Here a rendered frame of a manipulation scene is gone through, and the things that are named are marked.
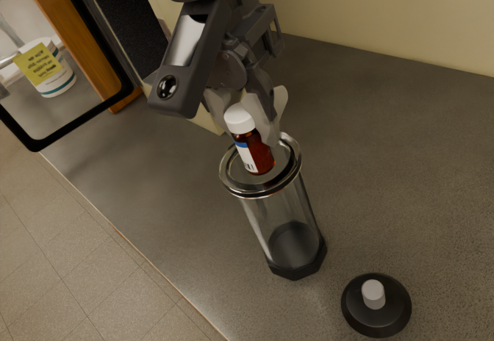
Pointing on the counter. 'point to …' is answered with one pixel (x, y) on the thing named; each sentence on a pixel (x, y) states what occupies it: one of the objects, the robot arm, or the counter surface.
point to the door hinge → (104, 26)
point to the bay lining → (129, 17)
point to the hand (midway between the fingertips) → (251, 140)
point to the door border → (103, 53)
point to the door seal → (95, 109)
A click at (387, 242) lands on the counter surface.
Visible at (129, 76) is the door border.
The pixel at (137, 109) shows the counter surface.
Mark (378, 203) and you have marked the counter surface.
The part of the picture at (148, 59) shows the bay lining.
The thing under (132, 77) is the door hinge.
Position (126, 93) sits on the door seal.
